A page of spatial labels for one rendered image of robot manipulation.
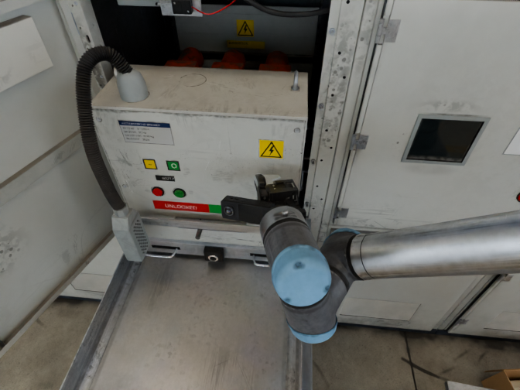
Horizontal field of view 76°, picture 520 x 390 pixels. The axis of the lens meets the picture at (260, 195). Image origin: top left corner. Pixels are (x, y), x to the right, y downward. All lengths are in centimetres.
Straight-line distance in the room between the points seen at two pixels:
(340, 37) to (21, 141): 80
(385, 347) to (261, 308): 108
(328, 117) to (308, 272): 55
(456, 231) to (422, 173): 57
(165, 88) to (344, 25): 44
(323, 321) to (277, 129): 40
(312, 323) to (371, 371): 133
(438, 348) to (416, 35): 161
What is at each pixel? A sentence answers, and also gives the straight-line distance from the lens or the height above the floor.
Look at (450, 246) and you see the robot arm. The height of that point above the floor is 138.
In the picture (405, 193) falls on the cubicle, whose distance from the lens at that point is 117.
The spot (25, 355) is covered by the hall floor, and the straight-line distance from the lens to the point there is 223.
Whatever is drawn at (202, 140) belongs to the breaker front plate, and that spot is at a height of 132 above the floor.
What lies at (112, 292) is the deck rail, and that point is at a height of 88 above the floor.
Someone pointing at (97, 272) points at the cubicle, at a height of 35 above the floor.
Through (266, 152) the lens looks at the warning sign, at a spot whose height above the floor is 129.
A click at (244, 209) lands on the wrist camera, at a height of 128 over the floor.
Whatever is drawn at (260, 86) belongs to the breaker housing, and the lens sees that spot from 85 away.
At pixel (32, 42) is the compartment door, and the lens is 95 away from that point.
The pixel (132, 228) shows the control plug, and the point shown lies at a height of 109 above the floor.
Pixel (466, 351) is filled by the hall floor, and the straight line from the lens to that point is 217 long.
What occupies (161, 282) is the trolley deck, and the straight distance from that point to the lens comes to 112.
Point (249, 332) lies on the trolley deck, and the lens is 101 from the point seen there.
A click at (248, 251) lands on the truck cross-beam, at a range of 106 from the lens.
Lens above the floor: 178
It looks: 45 degrees down
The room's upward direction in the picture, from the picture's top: straight up
